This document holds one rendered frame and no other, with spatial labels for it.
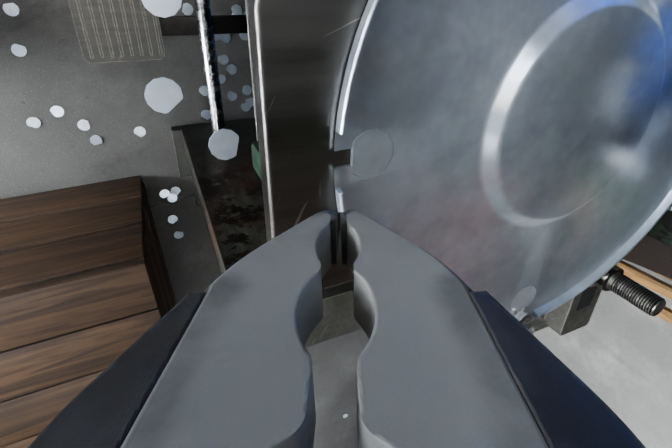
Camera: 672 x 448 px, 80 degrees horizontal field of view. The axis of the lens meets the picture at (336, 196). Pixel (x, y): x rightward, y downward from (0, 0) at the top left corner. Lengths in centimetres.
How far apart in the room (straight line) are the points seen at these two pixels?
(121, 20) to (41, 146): 35
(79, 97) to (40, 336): 45
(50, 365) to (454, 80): 74
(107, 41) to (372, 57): 64
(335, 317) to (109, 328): 43
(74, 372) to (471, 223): 71
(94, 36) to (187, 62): 23
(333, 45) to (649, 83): 19
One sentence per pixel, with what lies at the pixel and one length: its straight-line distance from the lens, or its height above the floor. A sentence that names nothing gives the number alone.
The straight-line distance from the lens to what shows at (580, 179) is 28.
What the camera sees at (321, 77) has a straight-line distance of 16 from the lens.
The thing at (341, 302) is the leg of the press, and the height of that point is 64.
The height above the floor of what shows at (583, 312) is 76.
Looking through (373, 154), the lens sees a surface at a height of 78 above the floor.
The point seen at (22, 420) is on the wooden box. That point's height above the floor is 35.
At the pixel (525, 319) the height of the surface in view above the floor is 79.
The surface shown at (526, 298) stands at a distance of 32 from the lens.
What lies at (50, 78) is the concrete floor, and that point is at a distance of 96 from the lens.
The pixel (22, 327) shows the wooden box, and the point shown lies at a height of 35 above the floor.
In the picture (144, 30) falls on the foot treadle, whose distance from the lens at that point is 77.
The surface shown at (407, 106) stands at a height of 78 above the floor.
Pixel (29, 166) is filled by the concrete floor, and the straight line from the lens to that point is 102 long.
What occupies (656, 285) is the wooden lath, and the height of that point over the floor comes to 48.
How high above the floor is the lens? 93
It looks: 54 degrees down
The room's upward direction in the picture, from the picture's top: 137 degrees clockwise
